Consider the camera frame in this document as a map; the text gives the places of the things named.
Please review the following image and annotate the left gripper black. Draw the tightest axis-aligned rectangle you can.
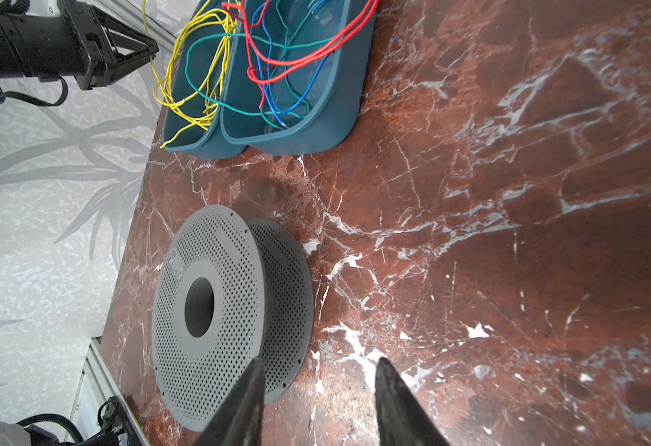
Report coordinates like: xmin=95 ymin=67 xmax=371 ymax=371
xmin=57 ymin=1 xmax=159 ymax=90

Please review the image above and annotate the teal plastic bin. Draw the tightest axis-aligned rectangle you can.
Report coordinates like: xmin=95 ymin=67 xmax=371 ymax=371
xmin=154 ymin=1 xmax=245 ymax=161
xmin=220 ymin=1 xmax=377 ymax=156

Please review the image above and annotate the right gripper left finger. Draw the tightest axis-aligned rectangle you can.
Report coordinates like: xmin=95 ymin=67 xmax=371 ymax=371
xmin=193 ymin=357 xmax=265 ymax=446

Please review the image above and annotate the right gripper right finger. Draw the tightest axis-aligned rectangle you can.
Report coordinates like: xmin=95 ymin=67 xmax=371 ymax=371
xmin=375 ymin=357 xmax=449 ymax=446

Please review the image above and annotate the yellow cable bundle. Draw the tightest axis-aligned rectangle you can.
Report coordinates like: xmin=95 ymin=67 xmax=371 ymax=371
xmin=140 ymin=0 xmax=240 ymax=151

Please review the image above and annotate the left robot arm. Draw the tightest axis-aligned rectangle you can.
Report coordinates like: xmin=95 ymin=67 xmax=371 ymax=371
xmin=0 ymin=1 xmax=159 ymax=108

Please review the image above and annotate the grey perforated cable spool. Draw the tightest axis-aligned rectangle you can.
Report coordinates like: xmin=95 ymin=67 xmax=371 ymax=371
xmin=152 ymin=204 xmax=314 ymax=431

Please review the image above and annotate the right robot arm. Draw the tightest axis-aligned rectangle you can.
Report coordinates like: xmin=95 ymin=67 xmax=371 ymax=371
xmin=0 ymin=357 xmax=448 ymax=445

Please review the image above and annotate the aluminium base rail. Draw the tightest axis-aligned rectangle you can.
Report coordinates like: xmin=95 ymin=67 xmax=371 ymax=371
xmin=69 ymin=336 xmax=143 ymax=445

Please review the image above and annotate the red cable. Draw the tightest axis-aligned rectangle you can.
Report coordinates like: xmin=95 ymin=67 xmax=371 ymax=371
xmin=221 ymin=0 xmax=379 ymax=110

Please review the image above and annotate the blue cable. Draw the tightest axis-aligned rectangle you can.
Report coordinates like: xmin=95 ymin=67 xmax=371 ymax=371
xmin=249 ymin=0 xmax=332 ymax=128

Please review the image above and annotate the green cable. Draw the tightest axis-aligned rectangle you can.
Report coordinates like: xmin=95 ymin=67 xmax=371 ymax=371
xmin=184 ymin=0 xmax=338 ymax=130

